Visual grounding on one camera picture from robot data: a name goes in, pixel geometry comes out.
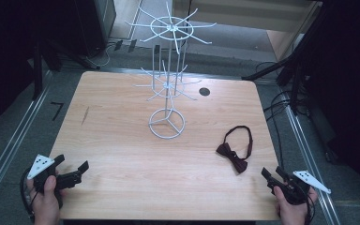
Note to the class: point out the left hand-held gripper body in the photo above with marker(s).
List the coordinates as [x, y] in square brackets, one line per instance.
[40, 164]

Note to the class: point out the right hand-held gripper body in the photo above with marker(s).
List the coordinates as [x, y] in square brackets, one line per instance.
[296, 187]

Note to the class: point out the person's right hand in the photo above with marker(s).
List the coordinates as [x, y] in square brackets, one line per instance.
[292, 212]

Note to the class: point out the person's left hand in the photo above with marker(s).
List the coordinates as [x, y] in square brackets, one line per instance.
[45, 204]

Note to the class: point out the dark red bow tie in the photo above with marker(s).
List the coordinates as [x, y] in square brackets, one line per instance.
[231, 153]

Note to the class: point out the black metal stand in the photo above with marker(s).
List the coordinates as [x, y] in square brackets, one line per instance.
[278, 66]

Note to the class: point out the black tape strip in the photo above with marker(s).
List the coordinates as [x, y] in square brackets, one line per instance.
[118, 45]
[132, 45]
[157, 50]

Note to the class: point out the black cabinet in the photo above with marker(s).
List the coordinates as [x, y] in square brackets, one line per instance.
[97, 25]

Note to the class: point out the aluminium floor rail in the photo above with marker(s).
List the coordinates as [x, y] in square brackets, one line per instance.
[12, 142]
[306, 156]

